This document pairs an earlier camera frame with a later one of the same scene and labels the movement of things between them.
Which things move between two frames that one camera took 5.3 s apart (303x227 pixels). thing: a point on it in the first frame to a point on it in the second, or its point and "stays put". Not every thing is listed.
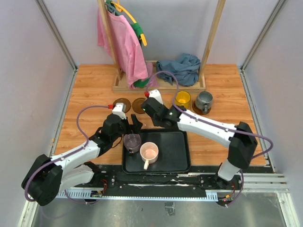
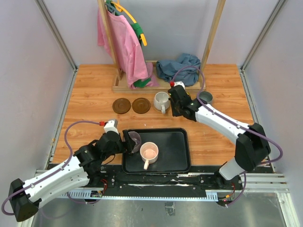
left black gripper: [136, 127] to [129, 142]
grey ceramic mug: [203, 100] stays put
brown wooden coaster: [122, 100] stays put
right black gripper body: [156, 122] to [175, 109]
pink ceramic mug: [149, 152] stays put
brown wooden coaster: [136, 105] stays put
